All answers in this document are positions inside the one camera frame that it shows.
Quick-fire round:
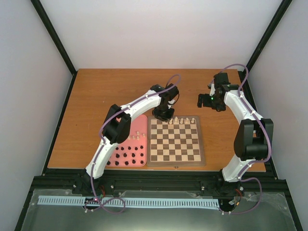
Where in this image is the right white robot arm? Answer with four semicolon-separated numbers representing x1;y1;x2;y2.
197;72;273;195

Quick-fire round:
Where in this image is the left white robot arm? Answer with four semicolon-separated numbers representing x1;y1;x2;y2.
83;84;179;194

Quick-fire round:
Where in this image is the left circuit board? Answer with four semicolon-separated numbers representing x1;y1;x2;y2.
92;185;106;201

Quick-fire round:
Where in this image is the wooden chessboard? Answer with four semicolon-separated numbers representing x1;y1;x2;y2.
147;115;205;168

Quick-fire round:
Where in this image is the pink plastic tray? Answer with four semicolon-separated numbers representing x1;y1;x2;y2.
106;115;148;167

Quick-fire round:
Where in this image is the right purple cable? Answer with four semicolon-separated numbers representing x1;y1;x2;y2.
213;63;274;215

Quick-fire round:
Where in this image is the black aluminium frame rail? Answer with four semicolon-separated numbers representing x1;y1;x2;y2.
30;169;290;197

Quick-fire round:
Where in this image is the right black frame post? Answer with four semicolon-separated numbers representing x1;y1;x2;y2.
246;0;292;71

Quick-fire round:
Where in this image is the black frame post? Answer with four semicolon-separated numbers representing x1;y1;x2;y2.
30;0;78;76
246;0;292;71

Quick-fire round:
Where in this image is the left black frame post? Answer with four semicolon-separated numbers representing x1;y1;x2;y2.
30;0;78;76

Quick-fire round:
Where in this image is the light blue cable duct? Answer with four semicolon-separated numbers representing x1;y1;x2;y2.
37;195;219;210

